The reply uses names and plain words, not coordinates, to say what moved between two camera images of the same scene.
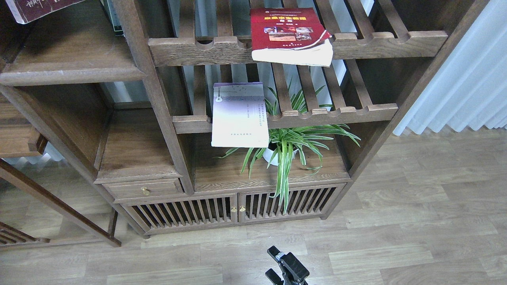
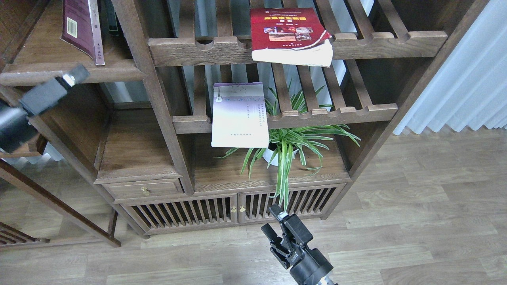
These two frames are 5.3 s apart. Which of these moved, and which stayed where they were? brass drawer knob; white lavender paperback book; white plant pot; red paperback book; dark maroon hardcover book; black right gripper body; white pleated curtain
Moved: dark maroon hardcover book; black right gripper body
Stayed: white plant pot; brass drawer knob; red paperback book; white lavender paperback book; white pleated curtain
